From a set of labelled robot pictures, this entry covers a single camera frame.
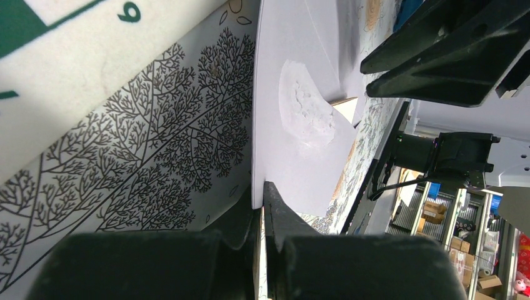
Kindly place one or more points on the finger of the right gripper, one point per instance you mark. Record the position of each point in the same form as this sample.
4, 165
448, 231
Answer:
460, 70
468, 20

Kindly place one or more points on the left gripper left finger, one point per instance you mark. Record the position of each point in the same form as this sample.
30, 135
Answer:
218, 262

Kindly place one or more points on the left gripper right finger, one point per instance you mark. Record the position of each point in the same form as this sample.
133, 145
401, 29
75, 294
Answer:
305, 264

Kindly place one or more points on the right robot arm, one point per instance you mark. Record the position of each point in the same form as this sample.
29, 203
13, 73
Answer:
471, 159

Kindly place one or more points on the floral table cloth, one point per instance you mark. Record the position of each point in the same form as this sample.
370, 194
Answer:
168, 150

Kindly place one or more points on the cardboard boxes on shelves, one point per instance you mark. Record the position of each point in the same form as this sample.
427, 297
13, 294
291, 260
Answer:
482, 233

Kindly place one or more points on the green white chessboard mat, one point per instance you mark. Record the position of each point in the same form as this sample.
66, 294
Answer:
62, 59

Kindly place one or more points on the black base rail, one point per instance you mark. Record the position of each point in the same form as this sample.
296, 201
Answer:
371, 170

